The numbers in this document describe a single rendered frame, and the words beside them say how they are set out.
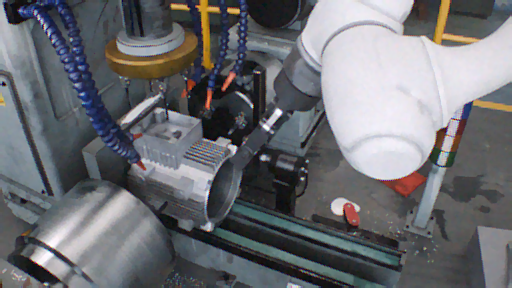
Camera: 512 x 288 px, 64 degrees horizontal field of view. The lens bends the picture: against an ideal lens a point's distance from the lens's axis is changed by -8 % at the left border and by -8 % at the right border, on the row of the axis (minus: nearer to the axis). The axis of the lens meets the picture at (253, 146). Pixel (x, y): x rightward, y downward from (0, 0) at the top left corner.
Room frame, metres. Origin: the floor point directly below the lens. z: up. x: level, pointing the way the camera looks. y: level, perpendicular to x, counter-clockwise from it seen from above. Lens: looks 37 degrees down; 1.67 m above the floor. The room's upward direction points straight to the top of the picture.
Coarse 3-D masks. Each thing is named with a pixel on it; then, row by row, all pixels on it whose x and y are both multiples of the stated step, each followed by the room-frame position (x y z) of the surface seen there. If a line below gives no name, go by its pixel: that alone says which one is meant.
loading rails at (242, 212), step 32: (224, 224) 0.75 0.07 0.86; (256, 224) 0.71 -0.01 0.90; (288, 224) 0.70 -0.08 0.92; (320, 224) 0.69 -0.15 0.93; (192, 256) 0.68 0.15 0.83; (224, 256) 0.64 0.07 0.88; (256, 256) 0.60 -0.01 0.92; (288, 256) 0.60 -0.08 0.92; (320, 256) 0.64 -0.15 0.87; (352, 256) 0.61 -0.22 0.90; (384, 256) 0.60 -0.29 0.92
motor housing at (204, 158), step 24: (192, 144) 0.76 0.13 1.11; (216, 144) 0.76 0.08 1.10; (168, 168) 0.71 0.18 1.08; (192, 168) 0.70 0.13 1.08; (216, 168) 0.69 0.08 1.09; (144, 192) 0.70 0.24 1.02; (168, 192) 0.67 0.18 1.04; (192, 192) 0.66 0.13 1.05; (216, 192) 0.77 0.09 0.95; (192, 216) 0.64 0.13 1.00; (216, 216) 0.70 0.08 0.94
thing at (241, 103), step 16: (224, 64) 1.03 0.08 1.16; (256, 64) 1.03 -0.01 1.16; (272, 64) 1.05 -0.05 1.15; (224, 80) 0.95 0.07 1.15; (240, 80) 0.94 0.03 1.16; (272, 80) 1.00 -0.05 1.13; (192, 96) 1.00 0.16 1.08; (224, 96) 0.95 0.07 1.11; (240, 96) 0.93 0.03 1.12; (272, 96) 0.95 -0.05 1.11; (192, 112) 1.00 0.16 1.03; (208, 112) 0.94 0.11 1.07; (224, 112) 0.95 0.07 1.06; (240, 112) 0.93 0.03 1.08; (208, 128) 0.97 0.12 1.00; (224, 128) 0.95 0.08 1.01; (240, 128) 0.90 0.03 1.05; (240, 144) 0.92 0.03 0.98
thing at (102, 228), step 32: (96, 192) 0.54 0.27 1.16; (128, 192) 0.55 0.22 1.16; (32, 224) 0.48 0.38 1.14; (64, 224) 0.46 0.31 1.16; (96, 224) 0.47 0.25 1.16; (128, 224) 0.49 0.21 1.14; (160, 224) 0.52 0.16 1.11; (32, 256) 0.40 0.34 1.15; (64, 256) 0.40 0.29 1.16; (96, 256) 0.42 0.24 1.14; (128, 256) 0.44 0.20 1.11; (160, 256) 0.48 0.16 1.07
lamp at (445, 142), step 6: (438, 132) 0.80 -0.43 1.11; (438, 138) 0.79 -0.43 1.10; (444, 138) 0.78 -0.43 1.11; (450, 138) 0.77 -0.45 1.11; (456, 138) 0.77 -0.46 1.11; (438, 144) 0.79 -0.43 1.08; (444, 144) 0.77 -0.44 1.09; (450, 144) 0.77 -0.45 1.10; (456, 144) 0.77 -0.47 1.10; (444, 150) 0.77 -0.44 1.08; (450, 150) 0.77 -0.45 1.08
